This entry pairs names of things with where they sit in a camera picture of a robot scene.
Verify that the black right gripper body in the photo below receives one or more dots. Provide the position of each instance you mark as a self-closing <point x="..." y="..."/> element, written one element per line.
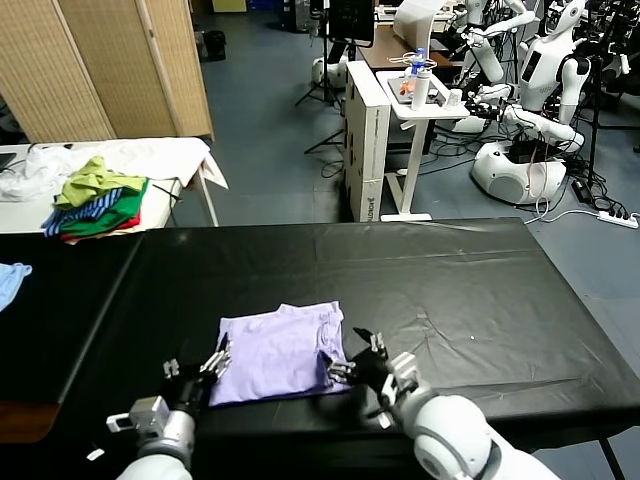
<point x="372" y="370"/>

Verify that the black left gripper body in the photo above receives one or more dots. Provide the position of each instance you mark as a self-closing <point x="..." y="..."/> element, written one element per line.
<point x="190" y="392"/>

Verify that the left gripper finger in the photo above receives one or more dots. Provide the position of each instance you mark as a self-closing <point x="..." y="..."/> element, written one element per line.
<point x="171" y="370"/>
<point x="217" y="361"/>

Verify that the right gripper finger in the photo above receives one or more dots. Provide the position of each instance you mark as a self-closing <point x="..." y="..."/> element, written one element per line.
<point x="377" y="346"/>
<point x="342" y="371"/>

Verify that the lavender T-shirt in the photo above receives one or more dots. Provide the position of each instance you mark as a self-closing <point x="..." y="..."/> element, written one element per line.
<point x="275" y="355"/>

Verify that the small white robot base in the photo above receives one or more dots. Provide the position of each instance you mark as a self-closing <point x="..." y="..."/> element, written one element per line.
<point x="327" y="72"/>

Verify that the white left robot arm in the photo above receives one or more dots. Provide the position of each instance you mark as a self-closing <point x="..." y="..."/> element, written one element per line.
<point x="160" y="455"/>

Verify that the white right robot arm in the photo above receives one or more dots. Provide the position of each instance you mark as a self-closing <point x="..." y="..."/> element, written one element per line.
<point x="450" y="440"/>

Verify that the black vinyl table cover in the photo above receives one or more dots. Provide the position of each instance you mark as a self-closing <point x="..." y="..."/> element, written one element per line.
<point x="450" y="290"/>
<point x="60" y="310"/>

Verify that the beige folded garment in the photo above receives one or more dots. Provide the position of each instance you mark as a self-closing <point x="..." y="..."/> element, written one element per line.
<point x="100" y="237"/>

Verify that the red folded garment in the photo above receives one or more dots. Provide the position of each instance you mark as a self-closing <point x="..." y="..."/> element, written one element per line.
<point x="131" y="222"/>

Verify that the green folded garment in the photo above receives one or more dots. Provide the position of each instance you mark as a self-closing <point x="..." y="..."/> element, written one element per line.
<point x="125" y="207"/>

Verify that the blue striped garment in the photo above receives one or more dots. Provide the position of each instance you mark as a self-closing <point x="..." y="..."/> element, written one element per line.
<point x="82" y="214"/>

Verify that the light blue garment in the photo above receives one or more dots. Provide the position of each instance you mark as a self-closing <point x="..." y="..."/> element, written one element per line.
<point x="10" y="285"/>

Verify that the white height-adjustable desk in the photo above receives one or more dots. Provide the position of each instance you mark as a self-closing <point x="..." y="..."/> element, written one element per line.
<point x="415" y="150"/>

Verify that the tall white cardboard box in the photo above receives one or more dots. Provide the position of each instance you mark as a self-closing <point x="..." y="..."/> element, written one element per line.
<point x="367" y="145"/>

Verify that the yellow-green crumpled garment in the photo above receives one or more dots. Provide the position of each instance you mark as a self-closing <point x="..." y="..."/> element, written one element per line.
<point x="90" y="180"/>

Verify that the white cloth-covered side table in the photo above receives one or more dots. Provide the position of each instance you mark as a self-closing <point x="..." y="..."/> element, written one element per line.
<point x="170" y="155"/>

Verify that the white wheeled robot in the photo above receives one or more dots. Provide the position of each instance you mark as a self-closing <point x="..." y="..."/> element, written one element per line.
<point x="505" y="170"/>

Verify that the white crumpled cloth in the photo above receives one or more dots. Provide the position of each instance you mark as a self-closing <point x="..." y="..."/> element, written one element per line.
<point x="40" y="167"/>

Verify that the silver laptop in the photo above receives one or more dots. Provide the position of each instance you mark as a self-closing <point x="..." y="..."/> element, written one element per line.
<point x="400" y="97"/>

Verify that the white tumbler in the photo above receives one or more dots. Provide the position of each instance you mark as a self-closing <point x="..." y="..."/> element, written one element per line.
<point x="419" y="92"/>

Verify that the white paper cup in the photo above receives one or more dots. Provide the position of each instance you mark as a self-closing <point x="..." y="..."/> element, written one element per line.
<point x="452" y="100"/>

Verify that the black power adapter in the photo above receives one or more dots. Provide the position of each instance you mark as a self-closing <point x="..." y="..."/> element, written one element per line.
<point x="584" y="190"/>

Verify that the small orange object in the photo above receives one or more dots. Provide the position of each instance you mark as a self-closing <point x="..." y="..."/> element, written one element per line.
<point x="406" y="87"/>

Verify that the white power strip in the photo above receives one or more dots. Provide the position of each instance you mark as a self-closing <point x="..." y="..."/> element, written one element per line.
<point x="617" y="217"/>

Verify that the black tripod stand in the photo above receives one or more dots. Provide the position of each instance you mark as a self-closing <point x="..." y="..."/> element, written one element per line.
<point x="325" y="75"/>

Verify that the clear bottle blue cap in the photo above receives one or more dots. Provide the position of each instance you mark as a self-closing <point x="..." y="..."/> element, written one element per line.
<point x="416" y="62"/>

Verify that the brown wooden desk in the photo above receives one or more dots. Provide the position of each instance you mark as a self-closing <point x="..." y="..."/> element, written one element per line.
<point x="385" y="47"/>

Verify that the black pole stand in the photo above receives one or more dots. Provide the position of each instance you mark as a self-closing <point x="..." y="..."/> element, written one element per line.
<point x="594" y="125"/>

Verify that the white humanoid robot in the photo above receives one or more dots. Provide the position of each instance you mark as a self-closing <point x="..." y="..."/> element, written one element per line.
<point x="545" y="60"/>
<point x="487" y="55"/>

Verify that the wicker folding screen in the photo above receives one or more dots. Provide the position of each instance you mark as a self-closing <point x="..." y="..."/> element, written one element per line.
<point x="100" y="65"/>

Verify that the black trash bin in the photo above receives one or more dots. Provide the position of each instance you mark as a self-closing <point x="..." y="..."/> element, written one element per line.
<point x="215" y="47"/>

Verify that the white curved machine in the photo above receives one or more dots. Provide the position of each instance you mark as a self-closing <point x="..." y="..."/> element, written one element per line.
<point x="412" y="22"/>

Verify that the black monitor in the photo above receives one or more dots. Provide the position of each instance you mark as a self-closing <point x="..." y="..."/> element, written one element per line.
<point x="352" y="20"/>

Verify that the yellow cabinet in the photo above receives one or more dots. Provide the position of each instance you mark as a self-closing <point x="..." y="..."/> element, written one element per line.
<point x="227" y="6"/>

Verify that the blue storage crates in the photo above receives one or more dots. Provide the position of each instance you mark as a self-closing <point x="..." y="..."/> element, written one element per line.
<point x="262" y="5"/>

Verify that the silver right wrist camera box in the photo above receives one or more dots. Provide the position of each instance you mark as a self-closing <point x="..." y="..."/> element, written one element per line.
<point x="402" y="377"/>

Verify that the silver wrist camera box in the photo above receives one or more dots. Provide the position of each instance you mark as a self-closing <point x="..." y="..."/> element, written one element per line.
<point x="145" y="415"/>
<point x="402" y="377"/>

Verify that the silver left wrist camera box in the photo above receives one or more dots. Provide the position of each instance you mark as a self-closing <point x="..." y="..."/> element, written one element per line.
<point x="145" y="415"/>

